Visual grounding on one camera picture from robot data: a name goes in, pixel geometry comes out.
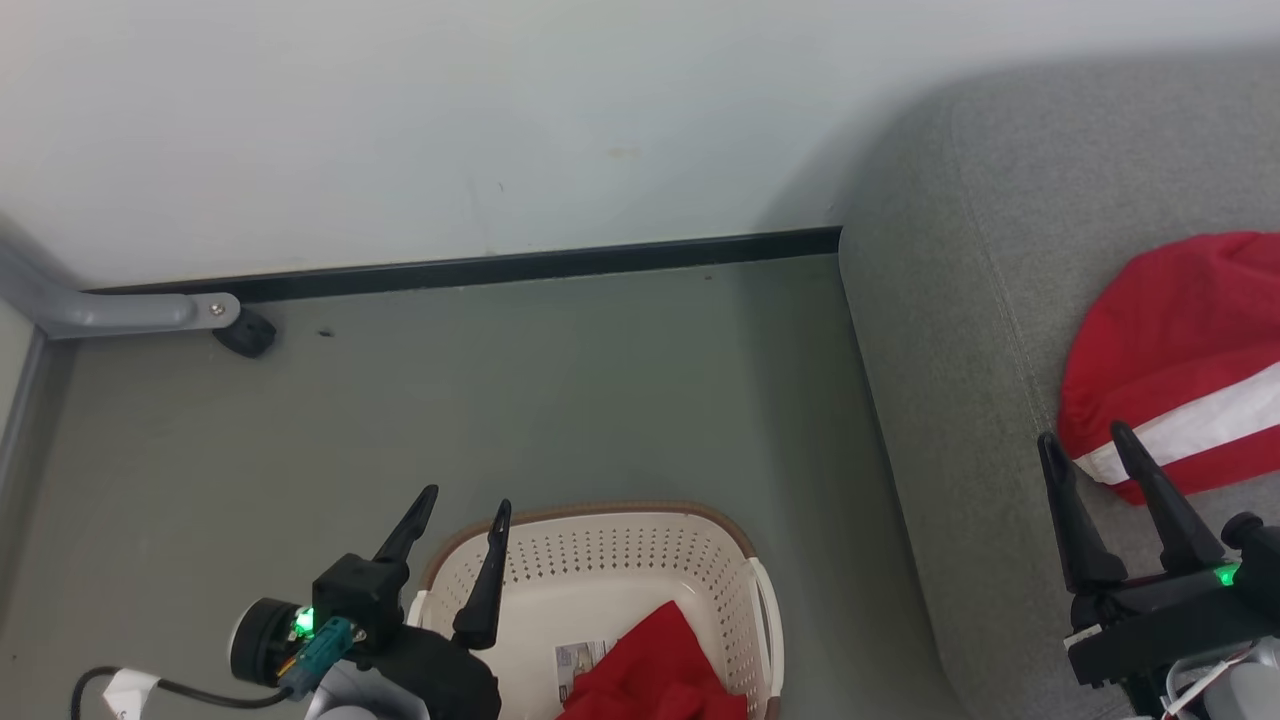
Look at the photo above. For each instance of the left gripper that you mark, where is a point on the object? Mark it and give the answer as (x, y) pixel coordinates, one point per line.
(365, 595)

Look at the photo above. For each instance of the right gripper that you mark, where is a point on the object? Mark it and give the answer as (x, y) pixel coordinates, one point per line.
(1180, 620)

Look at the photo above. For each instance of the red garment with white stripe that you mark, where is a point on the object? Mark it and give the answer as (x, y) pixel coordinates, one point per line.
(1170, 330)

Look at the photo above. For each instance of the red garment with black print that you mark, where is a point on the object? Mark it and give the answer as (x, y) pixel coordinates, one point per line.
(650, 670)

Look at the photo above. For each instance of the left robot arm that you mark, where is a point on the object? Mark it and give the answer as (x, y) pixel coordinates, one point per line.
(255, 645)

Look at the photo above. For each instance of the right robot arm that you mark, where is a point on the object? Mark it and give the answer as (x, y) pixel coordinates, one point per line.
(1255, 690)

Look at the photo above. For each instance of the grey fabric sofa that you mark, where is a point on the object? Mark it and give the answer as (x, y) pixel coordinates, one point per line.
(950, 350)

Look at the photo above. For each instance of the cream perforated laundry basket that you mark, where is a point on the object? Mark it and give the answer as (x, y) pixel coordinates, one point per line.
(600, 570)

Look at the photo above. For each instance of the paper label sticker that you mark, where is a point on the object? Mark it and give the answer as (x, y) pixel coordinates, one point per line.
(580, 665)

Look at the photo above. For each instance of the black skirting strip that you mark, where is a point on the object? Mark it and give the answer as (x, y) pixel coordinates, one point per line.
(500, 268)

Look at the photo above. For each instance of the black rubber foot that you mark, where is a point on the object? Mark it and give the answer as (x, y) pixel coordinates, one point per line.
(245, 333)

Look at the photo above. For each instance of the grey skirting strip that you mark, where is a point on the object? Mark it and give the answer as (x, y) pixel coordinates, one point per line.
(22, 400)

